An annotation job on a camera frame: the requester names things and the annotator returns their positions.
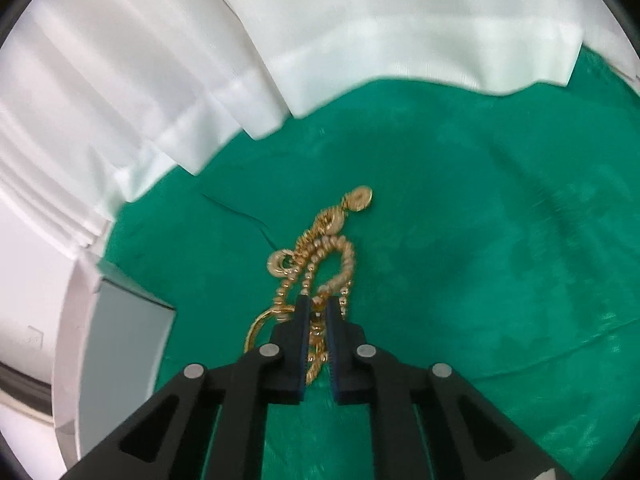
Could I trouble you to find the white curtain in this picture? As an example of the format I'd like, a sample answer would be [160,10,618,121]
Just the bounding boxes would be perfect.
[1,0,639,252]

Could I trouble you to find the gold chain necklace pile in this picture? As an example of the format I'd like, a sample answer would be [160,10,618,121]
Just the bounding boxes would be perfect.
[243,185,376,387]

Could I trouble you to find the green cloth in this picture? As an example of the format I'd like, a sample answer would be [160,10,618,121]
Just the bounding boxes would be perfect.
[105,50,639,479]

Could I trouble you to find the white cardboard box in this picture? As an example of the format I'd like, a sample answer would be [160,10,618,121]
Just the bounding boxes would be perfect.
[52,252,175,468]

